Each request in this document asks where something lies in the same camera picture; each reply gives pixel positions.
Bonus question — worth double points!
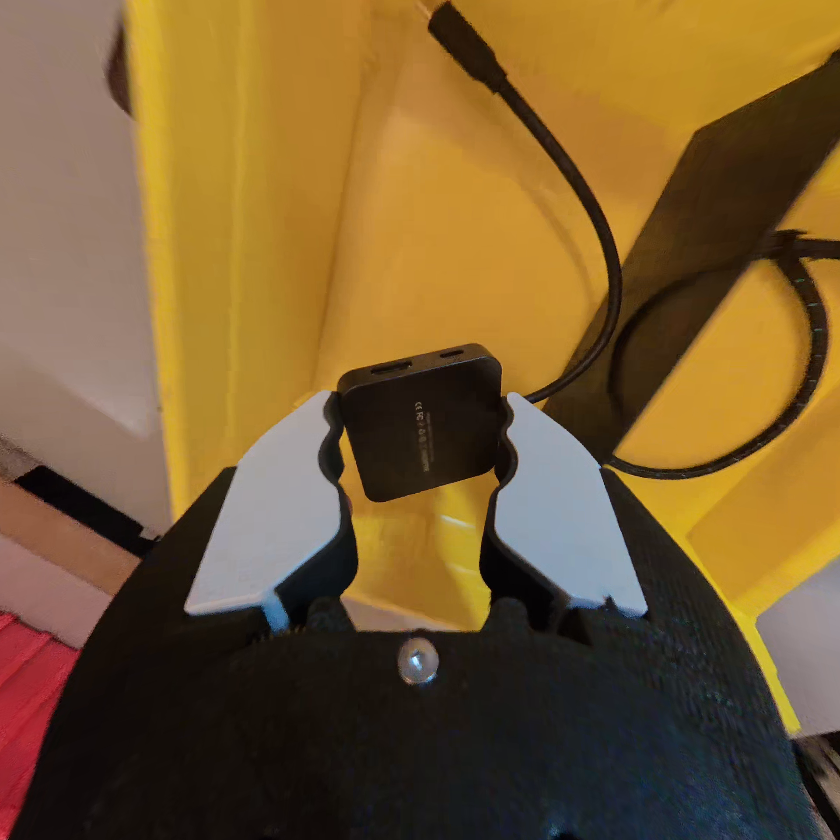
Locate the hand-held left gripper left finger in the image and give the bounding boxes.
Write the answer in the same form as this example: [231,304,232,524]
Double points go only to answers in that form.
[184,390,358,634]

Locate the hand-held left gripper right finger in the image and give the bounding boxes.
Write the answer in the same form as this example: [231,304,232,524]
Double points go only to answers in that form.
[479,392,651,634]

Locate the yellow plastic bin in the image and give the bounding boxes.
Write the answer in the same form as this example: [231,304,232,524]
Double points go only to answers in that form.
[122,0,840,736]

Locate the braided hdmi cable green plugs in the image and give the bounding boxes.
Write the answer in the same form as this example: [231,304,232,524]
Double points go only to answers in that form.
[602,230,840,481]

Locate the black adapter cable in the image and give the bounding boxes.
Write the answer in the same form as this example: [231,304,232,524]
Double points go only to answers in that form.
[428,2,623,405]

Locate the red ribbed crate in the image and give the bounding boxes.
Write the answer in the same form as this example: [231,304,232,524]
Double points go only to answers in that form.
[0,611,69,815]

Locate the black bin divider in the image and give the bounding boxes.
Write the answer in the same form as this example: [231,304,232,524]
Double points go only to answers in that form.
[542,56,840,463]

